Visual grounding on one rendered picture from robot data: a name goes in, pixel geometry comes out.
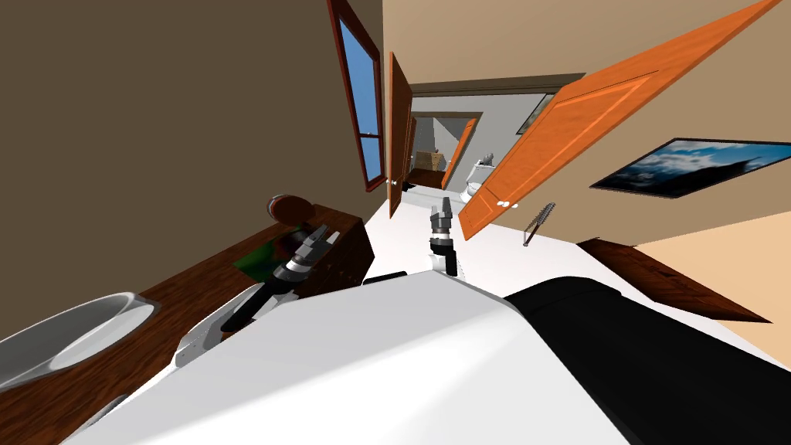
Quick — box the dark brown wooden door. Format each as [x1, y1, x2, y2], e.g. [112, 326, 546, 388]
[386, 52, 415, 220]

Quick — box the red framed window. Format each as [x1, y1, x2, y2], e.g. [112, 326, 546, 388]
[327, 0, 389, 193]

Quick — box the dark wooden low cabinet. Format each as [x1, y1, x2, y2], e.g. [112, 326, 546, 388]
[577, 237, 774, 324]

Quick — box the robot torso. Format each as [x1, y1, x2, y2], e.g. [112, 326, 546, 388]
[61, 270, 633, 445]

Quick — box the large orange wooden door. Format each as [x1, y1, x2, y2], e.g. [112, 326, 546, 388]
[457, 0, 783, 242]

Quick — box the dark framed sky picture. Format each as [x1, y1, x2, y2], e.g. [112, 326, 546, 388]
[589, 138, 791, 201]

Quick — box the dark wooden vanity counter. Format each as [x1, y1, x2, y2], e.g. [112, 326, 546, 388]
[0, 202, 377, 445]

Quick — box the grey bristle brush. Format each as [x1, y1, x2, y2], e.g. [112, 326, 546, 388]
[521, 202, 557, 248]

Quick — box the red brown round ball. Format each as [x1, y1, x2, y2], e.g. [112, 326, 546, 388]
[266, 194, 317, 227]

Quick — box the white oval sink basin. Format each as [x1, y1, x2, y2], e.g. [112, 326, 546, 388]
[0, 291, 163, 395]

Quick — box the green flat object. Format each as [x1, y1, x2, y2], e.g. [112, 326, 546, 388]
[233, 239, 294, 284]

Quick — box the white toilet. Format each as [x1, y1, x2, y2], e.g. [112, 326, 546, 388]
[459, 153, 497, 204]

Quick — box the small orange door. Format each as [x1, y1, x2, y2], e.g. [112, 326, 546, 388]
[441, 117, 478, 190]

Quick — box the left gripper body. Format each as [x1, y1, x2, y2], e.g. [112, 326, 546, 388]
[290, 242, 321, 270]

